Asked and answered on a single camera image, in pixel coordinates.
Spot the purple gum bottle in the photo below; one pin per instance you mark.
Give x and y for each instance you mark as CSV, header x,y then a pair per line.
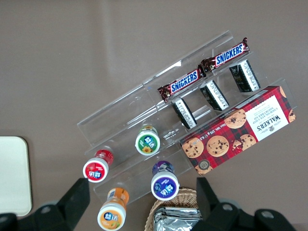
x,y
165,186

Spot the Snickers chocolate bar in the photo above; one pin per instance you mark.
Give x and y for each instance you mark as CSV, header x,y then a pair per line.
x,y
184,83
228,55

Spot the small tan wicker basket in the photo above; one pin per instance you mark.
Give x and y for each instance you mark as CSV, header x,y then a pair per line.
x,y
175,198

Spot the clear acrylic tiered display stand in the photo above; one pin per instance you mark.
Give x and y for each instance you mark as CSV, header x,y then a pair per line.
x,y
125,113

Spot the red Walkers cookie box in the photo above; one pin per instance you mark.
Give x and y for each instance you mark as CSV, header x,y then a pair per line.
x,y
240,130

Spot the orange gum bottle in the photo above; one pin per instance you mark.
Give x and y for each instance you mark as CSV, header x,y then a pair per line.
x,y
111,216

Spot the green gum bottle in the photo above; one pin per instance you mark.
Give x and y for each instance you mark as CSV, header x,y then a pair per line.
x,y
147,143

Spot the red gum bottle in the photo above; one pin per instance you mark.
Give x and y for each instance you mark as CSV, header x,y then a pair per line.
x,y
95,169

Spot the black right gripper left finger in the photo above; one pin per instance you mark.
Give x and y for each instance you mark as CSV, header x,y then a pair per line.
x,y
65,209

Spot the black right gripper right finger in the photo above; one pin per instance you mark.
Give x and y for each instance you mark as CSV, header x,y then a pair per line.
x,y
223,219

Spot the small black white box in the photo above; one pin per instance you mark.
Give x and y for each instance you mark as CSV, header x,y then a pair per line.
x,y
245,75
214,95
184,113

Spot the white plastic tray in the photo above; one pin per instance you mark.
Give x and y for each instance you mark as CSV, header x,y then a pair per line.
x,y
13,175

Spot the silver foil packet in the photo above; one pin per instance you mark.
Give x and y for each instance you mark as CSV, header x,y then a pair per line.
x,y
175,220

